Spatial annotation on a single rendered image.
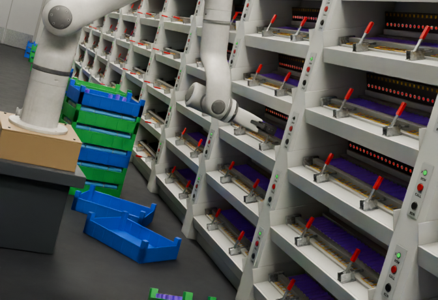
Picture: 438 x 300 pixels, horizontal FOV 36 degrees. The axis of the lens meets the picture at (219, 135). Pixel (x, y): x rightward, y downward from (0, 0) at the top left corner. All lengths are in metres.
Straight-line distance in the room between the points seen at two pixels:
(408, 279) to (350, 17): 0.91
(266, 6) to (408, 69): 1.17
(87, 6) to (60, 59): 0.19
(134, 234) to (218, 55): 0.84
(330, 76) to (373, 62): 0.31
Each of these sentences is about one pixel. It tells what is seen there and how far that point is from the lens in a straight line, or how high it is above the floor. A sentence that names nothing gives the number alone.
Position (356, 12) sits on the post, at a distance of 2.16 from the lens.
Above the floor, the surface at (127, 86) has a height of 0.39.
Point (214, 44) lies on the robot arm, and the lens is 2.21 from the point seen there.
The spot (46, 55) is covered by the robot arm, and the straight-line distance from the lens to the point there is 2.20.
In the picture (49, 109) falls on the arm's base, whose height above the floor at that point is 0.45.
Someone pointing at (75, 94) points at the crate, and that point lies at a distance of 3.03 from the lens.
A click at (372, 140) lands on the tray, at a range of 1.77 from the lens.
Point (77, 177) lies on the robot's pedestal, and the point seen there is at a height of 0.28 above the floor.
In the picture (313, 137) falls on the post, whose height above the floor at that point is 0.59.
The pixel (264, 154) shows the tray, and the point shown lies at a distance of 2.31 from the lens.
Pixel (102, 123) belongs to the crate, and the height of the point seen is 0.34.
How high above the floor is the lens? 0.75
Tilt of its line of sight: 6 degrees down
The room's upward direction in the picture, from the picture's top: 16 degrees clockwise
